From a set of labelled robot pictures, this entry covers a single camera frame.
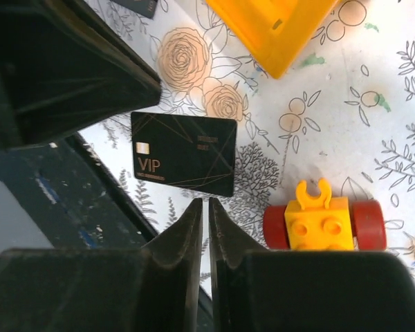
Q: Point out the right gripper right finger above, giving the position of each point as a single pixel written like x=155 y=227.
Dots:
x=256 y=289

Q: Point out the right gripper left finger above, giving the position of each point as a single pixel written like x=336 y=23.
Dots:
x=153 y=288

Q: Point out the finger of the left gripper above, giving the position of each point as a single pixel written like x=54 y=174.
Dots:
x=63 y=69

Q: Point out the yellow plastic bin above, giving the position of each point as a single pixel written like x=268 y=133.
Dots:
x=274 y=32

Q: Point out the black card on table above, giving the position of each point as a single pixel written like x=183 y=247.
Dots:
x=145 y=8

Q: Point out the orange toy car block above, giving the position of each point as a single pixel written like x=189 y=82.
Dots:
x=324 y=222

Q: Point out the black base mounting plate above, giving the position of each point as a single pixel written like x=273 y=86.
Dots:
x=77 y=204

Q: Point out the floral table mat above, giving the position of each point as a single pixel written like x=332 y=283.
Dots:
x=344 y=111

